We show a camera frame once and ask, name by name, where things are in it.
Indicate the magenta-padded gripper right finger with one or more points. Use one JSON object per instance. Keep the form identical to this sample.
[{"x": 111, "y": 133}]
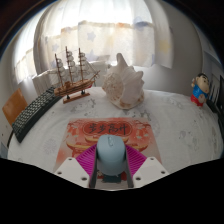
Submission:
[{"x": 150, "y": 170}]

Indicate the white printed tablecloth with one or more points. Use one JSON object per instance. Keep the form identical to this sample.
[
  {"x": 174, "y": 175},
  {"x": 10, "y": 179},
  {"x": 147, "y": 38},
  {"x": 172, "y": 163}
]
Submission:
[{"x": 180, "y": 130}]

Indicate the cartoon boy clock figurine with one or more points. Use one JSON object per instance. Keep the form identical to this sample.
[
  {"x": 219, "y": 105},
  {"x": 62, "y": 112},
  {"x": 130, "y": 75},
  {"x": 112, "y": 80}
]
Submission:
[{"x": 200, "y": 90}]

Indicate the light blue computer mouse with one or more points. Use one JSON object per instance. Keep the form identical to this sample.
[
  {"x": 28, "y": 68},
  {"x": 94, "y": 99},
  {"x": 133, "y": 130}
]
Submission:
[{"x": 111, "y": 155}]

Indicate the large white conch shell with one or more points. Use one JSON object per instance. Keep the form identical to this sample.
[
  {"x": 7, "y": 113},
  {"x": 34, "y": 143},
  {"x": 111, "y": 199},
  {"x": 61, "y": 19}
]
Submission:
[{"x": 125, "y": 86}]

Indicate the wooden model sailing ship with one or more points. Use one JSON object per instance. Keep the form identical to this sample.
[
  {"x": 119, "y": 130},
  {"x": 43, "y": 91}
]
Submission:
[{"x": 71, "y": 87}]

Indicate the white star-print curtain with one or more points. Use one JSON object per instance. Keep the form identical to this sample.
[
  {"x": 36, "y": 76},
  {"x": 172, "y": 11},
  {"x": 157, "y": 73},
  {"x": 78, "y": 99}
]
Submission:
[{"x": 100, "y": 33}]

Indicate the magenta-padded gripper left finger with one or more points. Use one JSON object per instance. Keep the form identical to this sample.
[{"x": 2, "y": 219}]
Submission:
[{"x": 71, "y": 170}]

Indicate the black router with antennas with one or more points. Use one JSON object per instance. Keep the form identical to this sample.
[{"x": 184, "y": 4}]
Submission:
[{"x": 218, "y": 103}]

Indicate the black computer keyboard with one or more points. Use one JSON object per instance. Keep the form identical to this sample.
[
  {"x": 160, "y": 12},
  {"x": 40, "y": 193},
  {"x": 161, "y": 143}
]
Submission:
[{"x": 33, "y": 113}]

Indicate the red printed mouse pad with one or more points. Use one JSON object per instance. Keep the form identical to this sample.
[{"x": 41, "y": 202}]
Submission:
[{"x": 80, "y": 133}]

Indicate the orange wooden chair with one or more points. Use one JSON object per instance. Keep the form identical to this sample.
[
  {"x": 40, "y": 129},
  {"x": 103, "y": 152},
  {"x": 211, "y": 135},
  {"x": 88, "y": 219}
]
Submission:
[{"x": 13, "y": 105}]

